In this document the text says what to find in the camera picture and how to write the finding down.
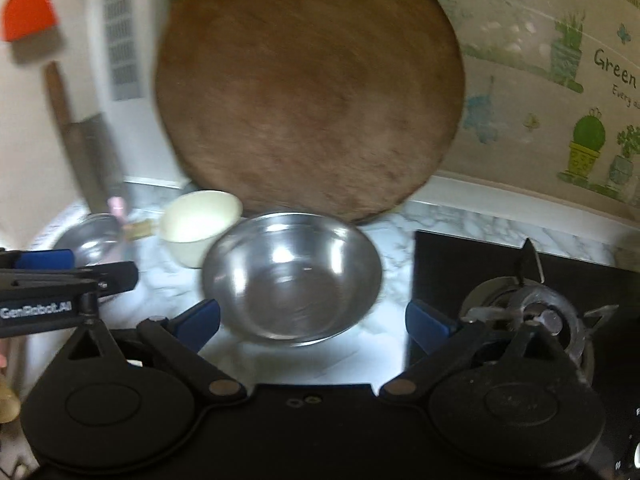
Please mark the black gas stove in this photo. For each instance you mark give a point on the black gas stove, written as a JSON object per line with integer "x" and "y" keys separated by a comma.
{"x": 450, "y": 270}

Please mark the small tan wooden block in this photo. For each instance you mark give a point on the small tan wooden block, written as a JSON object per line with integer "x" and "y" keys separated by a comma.
{"x": 137, "y": 230}

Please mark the grey vent grille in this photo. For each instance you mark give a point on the grey vent grille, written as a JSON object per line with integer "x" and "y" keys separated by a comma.
{"x": 120, "y": 35}

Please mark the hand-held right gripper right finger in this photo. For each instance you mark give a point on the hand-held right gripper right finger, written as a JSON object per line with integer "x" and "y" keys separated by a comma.
{"x": 430, "y": 322}

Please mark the red spatula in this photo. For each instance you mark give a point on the red spatula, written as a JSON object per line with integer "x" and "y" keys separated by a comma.
{"x": 27, "y": 12}

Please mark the stainless steel bowl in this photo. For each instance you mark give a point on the stainless steel bowl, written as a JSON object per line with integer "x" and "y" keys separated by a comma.
{"x": 295, "y": 280}

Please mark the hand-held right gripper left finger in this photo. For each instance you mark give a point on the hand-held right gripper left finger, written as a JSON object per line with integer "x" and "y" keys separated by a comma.
{"x": 197, "y": 322}

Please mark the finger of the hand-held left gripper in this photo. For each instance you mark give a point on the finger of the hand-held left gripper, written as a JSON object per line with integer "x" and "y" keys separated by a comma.
{"x": 120, "y": 277}
{"x": 42, "y": 259}

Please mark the stove burner grate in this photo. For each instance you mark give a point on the stove burner grate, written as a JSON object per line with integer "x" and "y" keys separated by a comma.
{"x": 540, "y": 310}

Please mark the small pink pot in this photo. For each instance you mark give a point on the small pink pot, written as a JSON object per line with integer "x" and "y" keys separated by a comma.
{"x": 87, "y": 237}

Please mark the cream ceramic cup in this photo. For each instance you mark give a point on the cream ceramic cup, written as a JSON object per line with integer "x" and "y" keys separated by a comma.
{"x": 200, "y": 225}

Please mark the round wooden cutting board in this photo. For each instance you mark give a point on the round wooden cutting board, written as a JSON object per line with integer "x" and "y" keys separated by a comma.
{"x": 310, "y": 90}

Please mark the plant wall sticker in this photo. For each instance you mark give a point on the plant wall sticker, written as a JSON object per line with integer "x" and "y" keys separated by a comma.
{"x": 575, "y": 85}

